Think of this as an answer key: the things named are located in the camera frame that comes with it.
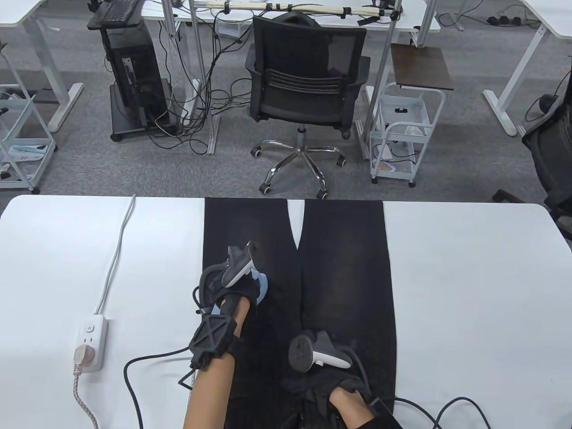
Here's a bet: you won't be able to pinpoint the person's left hand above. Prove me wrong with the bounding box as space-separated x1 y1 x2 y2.
199 264 261 323

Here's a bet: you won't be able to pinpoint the person's right hand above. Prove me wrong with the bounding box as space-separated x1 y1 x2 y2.
282 331 372 412

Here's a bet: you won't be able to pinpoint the light blue electric iron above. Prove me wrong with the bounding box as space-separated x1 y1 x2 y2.
210 270 269 320

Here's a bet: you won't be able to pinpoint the grey white handheld controller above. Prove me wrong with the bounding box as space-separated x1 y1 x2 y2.
288 330 352 374
221 241 260 289

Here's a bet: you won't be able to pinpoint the black trousers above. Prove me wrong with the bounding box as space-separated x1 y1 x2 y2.
202 198 399 429

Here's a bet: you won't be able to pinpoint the person's right forearm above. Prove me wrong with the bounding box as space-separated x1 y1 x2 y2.
329 388 376 429

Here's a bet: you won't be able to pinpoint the person's left forearm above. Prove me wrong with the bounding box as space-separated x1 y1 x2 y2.
183 299 251 429

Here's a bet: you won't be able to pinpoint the black lattice wrist module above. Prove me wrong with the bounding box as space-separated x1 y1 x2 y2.
188 313 237 369

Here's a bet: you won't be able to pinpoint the black wrist box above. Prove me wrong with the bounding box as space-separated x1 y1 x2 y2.
369 398 396 423

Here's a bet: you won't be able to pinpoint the white power strip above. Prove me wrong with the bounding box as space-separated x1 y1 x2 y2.
73 315 109 374

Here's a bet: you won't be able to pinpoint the white table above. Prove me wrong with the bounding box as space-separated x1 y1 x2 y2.
0 194 572 429

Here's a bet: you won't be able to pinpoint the black rolling computer stand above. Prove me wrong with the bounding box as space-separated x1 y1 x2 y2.
87 9 179 143

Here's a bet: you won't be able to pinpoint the black mesh office chair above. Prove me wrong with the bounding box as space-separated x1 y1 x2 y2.
245 11 371 199

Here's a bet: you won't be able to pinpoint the black computer tower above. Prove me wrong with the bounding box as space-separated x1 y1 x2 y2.
106 25 164 121

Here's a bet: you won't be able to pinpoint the white rolling cart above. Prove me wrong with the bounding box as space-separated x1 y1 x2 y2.
369 82 446 187

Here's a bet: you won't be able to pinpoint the dark brown side table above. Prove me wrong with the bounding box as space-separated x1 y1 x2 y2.
390 43 455 91

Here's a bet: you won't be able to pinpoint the black keyboard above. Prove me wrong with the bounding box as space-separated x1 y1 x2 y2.
99 0 140 23

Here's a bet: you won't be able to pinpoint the black high-back mesh chair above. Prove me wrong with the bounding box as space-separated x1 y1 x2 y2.
492 69 572 240

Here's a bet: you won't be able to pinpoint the long white desk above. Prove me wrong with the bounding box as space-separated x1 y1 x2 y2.
142 0 442 34

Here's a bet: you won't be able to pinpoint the white desk with angled leg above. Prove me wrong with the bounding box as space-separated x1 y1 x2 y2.
0 0 84 133

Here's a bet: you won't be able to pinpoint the white desk with foot bar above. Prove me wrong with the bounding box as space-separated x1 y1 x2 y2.
483 0 572 137

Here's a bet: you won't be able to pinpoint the grey power strip cable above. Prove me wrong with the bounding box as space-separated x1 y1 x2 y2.
93 194 136 315

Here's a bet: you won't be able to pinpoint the black glove cable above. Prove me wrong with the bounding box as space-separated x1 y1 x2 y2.
124 346 197 429
395 395 490 429

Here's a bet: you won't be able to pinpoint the tangle of black floor cables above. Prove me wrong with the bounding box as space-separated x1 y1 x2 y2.
150 9 253 155

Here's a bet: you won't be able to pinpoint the braided iron cord with plug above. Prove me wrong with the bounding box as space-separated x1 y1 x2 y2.
69 345 97 429

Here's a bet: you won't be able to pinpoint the aluminium frame post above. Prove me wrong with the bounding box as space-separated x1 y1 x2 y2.
190 0 220 155
357 0 403 160

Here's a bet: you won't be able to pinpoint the white wire shelf cart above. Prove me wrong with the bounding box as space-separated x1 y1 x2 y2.
0 42 57 195

